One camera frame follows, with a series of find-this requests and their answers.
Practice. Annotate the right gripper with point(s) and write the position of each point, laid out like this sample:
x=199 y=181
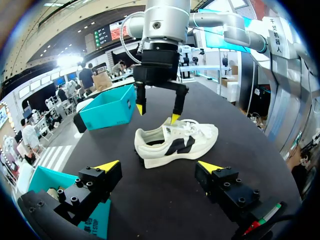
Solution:
x=157 y=70

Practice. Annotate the person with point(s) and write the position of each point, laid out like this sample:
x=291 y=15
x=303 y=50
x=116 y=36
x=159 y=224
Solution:
x=61 y=93
x=120 y=67
x=28 y=136
x=86 y=77

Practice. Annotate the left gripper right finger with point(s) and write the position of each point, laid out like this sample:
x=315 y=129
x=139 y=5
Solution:
x=230 y=190

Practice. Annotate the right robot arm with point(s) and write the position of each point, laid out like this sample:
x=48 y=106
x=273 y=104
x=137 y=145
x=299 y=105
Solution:
x=165 y=22

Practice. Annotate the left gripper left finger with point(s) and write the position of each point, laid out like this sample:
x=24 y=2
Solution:
x=87 y=190

